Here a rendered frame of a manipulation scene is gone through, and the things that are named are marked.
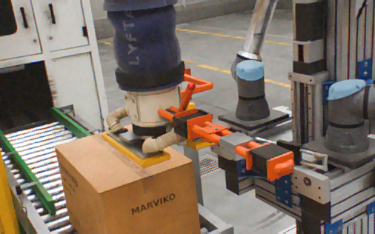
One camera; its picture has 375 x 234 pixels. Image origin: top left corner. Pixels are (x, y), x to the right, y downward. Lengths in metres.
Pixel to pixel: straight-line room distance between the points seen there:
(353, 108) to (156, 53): 0.68
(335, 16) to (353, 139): 0.47
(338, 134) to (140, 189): 0.75
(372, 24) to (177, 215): 1.06
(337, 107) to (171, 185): 0.70
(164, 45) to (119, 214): 0.71
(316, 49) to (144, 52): 0.72
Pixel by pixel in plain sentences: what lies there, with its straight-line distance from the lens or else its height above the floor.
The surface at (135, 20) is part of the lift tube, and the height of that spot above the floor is 1.57.
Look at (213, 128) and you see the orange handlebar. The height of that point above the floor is 1.29.
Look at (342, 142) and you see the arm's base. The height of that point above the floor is 1.08.
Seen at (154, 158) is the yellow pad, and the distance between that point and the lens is 1.48.
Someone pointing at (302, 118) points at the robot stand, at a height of 1.06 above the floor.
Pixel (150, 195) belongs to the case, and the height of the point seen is 0.86.
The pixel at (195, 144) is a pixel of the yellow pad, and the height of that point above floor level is 1.16.
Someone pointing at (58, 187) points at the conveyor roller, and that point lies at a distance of 2.87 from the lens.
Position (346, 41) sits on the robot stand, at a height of 1.37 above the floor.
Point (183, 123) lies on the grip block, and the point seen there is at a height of 1.29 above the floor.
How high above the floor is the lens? 1.76
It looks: 19 degrees down
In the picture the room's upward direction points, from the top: 6 degrees counter-clockwise
